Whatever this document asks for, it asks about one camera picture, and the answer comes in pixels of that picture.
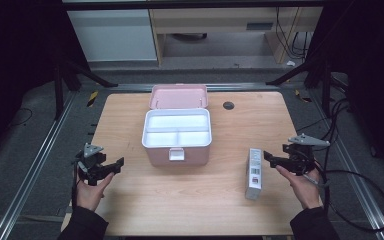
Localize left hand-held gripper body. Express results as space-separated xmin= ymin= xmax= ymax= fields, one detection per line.
xmin=74 ymin=143 xmax=108 ymax=186

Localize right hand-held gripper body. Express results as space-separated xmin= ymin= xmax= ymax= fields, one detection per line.
xmin=282 ymin=133 xmax=331 ymax=176

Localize white medicine carton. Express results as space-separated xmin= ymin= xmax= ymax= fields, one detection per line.
xmin=244 ymin=148 xmax=263 ymax=201

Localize white insert tray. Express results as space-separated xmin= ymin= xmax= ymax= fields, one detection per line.
xmin=142 ymin=108 xmax=213 ymax=149

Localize pink storage box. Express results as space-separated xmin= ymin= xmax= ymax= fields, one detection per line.
xmin=141 ymin=83 xmax=213 ymax=168

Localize person's left hand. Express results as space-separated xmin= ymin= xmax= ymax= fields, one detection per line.
xmin=75 ymin=172 xmax=115 ymax=212

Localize person's right hand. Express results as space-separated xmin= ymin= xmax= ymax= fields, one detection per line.
xmin=275 ymin=165 xmax=322 ymax=210

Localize yellow black tape strip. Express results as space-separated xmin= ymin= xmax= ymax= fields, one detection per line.
xmin=86 ymin=90 xmax=100 ymax=108
xmin=294 ymin=89 xmax=313 ymax=103

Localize black metal stand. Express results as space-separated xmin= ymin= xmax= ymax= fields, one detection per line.
xmin=265 ymin=59 xmax=335 ymax=118
xmin=52 ymin=59 xmax=118 ymax=121

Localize white cabinet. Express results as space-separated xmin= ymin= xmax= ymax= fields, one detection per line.
xmin=67 ymin=9 xmax=158 ymax=63

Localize light wooden desk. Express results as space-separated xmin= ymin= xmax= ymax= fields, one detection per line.
xmin=148 ymin=7 xmax=324 ymax=66

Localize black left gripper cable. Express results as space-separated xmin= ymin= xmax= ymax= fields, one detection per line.
xmin=71 ymin=159 xmax=81 ymax=209

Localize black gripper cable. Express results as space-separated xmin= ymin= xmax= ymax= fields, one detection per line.
xmin=71 ymin=159 xmax=81 ymax=209
xmin=304 ymin=165 xmax=384 ymax=234

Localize thin black floor cable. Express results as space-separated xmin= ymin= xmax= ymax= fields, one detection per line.
xmin=295 ymin=96 xmax=353 ymax=152

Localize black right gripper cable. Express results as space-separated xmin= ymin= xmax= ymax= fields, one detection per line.
xmin=304 ymin=165 xmax=384 ymax=234

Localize long metal floor rail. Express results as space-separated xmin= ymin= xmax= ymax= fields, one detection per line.
xmin=0 ymin=91 xmax=78 ymax=240
xmin=309 ymin=89 xmax=384 ymax=240

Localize metal crossbar rail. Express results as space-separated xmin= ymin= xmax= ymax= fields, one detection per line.
xmin=112 ymin=82 xmax=281 ymax=93

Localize black cables under desk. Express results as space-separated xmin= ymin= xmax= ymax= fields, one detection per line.
xmin=275 ymin=7 xmax=312 ymax=60

